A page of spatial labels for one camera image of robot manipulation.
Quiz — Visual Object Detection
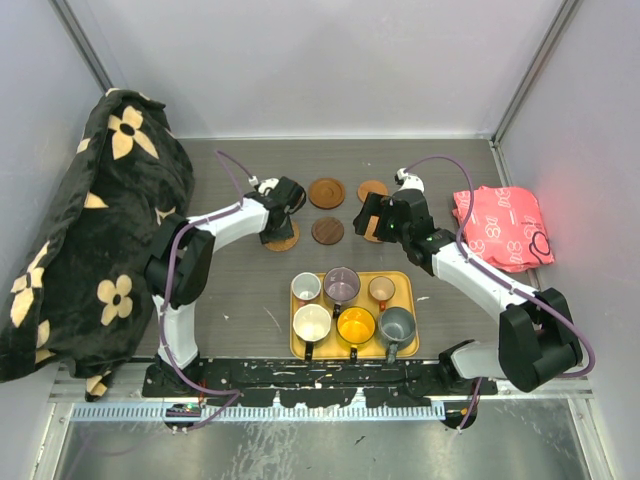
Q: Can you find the grey mug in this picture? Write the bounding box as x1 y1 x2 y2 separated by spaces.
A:
377 307 416 364

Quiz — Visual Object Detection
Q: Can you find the light wooden coaster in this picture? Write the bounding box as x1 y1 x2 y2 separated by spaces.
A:
357 180 388 202
364 217 380 243

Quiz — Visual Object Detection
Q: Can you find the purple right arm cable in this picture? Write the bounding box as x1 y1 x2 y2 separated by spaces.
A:
394 155 597 431

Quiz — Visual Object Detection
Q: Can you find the yellow plastic tray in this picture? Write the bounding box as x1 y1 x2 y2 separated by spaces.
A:
289 271 417 360

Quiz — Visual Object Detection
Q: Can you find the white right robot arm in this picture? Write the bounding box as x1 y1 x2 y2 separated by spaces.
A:
353 189 584 394

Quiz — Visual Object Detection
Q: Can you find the large white mug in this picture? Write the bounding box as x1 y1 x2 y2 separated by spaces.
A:
292 304 332 362

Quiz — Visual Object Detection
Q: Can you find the pink patterned plastic package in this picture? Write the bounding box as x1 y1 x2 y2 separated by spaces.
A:
452 186 555 273

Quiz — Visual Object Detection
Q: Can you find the black floral plush blanket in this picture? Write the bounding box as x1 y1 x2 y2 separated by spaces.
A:
1 88 195 401

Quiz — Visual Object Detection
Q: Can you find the light woven coaster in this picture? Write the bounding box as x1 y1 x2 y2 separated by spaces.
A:
264 221 300 252

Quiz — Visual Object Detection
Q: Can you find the small orange cup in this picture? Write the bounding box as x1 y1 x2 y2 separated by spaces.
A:
368 276 396 312

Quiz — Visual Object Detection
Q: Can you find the purple glass mug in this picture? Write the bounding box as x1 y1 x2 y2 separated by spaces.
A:
322 267 361 319

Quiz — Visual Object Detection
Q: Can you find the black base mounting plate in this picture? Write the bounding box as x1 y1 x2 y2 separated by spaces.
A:
142 356 500 409

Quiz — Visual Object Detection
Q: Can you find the yellow mug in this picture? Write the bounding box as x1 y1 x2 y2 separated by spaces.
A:
336 307 376 363

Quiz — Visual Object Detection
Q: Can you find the dark brown ringed coaster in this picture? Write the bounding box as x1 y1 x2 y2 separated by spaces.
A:
308 177 346 210

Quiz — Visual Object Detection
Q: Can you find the dark walnut coaster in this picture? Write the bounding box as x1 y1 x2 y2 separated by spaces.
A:
311 216 344 245

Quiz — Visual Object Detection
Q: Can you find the small white mug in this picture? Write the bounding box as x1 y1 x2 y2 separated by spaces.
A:
291 272 322 307

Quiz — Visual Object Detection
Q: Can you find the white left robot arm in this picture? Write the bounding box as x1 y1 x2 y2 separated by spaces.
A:
144 176 306 396

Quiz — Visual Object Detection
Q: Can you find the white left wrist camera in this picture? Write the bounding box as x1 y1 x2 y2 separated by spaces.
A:
248 176 279 195

